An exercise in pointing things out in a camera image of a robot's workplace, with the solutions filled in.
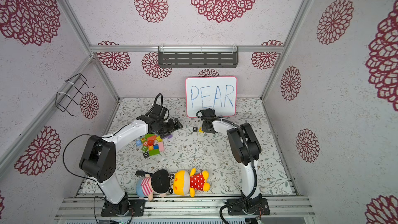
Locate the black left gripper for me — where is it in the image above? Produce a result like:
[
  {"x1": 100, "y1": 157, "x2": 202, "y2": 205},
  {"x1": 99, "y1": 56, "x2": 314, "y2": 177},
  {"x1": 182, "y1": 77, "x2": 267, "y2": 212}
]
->
[{"x1": 158, "y1": 117, "x2": 183, "y2": 140}]

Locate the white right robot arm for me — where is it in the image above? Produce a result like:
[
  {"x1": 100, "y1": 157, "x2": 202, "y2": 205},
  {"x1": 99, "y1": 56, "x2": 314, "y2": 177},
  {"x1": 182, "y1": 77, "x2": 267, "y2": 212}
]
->
[{"x1": 196, "y1": 108, "x2": 262, "y2": 211}]

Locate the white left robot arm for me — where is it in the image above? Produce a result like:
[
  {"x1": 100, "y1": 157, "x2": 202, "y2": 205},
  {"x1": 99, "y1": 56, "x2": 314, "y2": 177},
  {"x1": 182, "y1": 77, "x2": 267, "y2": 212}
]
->
[{"x1": 79, "y1": 104, "x2": 182, "y2": 208}]

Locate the whiteboard with PEAR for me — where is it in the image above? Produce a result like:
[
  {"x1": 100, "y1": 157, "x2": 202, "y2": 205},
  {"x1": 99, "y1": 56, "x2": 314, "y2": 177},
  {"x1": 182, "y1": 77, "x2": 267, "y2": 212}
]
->
[{"x1": 186, "y1": 76, "x2": 237, "y2": 118}]

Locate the pink long block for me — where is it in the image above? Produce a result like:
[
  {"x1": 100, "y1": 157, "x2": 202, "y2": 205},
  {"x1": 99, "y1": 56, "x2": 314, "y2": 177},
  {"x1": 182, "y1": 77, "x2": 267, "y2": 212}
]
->
[{"x1": 158, "y1": 142, "x2": 164, "y2": 152}]

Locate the green long block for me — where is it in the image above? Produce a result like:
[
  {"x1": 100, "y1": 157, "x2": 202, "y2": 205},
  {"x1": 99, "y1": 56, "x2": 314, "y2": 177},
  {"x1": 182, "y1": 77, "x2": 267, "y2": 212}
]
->
[{"x1": 148, "y1": 149, "x2": 160, "y2": 156}]

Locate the striped plush doll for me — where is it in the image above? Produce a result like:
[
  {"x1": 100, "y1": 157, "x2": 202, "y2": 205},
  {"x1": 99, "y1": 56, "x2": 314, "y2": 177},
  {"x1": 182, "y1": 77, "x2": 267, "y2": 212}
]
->
[{"x1": 136, "y1": 169, "x2": 174, "y2": 201}]

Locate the yellow plush doll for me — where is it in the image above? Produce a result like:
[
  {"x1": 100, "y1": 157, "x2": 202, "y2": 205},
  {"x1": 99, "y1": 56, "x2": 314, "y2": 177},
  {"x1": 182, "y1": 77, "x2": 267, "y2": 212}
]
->
[{"x1": 172, "y1": 168, "x2": 210, "y2": 197}]

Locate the grey wall shelf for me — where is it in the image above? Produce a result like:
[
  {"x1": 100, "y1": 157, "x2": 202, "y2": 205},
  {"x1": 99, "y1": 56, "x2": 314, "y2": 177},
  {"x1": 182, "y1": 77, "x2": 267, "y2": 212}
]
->
[{"x1": 158, "y1": 46, "x2": 239, "y2": 68}]

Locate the black wire wall rack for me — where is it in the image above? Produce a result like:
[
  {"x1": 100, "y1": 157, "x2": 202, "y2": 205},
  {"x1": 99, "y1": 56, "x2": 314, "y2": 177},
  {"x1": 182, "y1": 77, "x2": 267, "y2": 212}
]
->
[{"x1": 55, "y1": 73, "x2": 95, "y2": 117}]

